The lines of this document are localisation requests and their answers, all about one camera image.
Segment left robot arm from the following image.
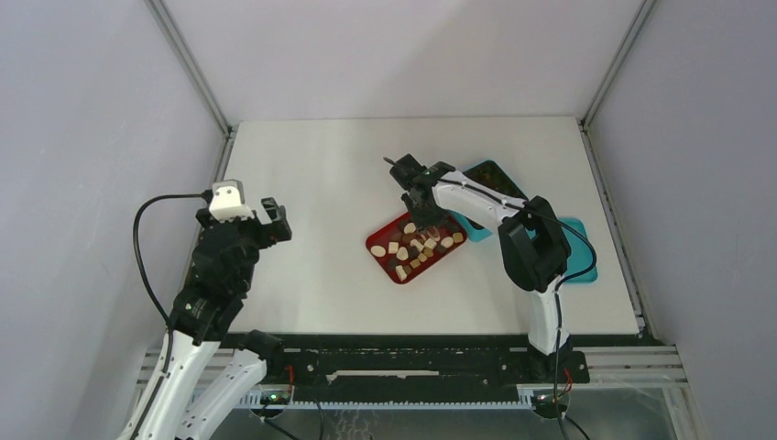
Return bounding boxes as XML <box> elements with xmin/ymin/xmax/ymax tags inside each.
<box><xmin>119</xmin><ymin>191</ymin><xmax>292</xmax><ymax>439</ymax></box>

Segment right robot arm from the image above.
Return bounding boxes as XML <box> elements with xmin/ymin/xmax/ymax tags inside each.
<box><xmin>385</xmin><ymin>154</ymin><xmax>571</xmax><ymax>381</ymax></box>

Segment teal box lid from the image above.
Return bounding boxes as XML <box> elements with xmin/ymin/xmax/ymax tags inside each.
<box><xmin>559</xmin><ymin>217</ymin><xmax>598</xmax><ymax>284</ymax></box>

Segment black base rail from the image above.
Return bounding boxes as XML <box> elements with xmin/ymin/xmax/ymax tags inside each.
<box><xmin>264</xmin><ymin>334</ymin><xmax>591</xmax><ymax>404</ymax></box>

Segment teal chocolate box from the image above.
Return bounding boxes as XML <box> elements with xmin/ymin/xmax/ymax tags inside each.
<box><xmin>451</xmin><ymin>159</ymin><xmax>527</xmax><ymax>242</ymax></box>

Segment wooden tongs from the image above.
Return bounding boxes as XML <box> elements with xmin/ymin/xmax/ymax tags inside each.
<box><xmin>424</xmin><ymin>226</ymin><xmax>441</xmax><ymax>241</ymax></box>

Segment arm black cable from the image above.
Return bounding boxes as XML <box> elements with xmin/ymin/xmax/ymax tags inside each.
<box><xmin>449</xmin><ymin>176</ymin><xmax>599</xmax><ymax>440</ymax></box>
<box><xmin>124</xmin><ymin>192</ymin><xmax>213</xmax><ymax>440</ymax></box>

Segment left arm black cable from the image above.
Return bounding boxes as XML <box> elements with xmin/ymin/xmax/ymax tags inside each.
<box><xmin>124</xmin><ymin>192</ymin><xmax>213</xmax><ymax>440</ymax></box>

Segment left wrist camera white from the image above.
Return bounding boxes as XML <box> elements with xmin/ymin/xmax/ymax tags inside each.
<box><xmin>208</xmin><ymin>180</ymin><xmax>255</xmax><ymax>223</ymax></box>

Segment red chocolate tray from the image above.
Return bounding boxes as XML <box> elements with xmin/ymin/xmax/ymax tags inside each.
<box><xmin>365</xmin><ymin>213</ymin><xmax>468</xmax><ymax>285</ymax></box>

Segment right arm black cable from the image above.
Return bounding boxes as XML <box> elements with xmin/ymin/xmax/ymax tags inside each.
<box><xmin>449</xmin><ymin>176</ymin><xmax>599</xmax><ymax>440</ymax></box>

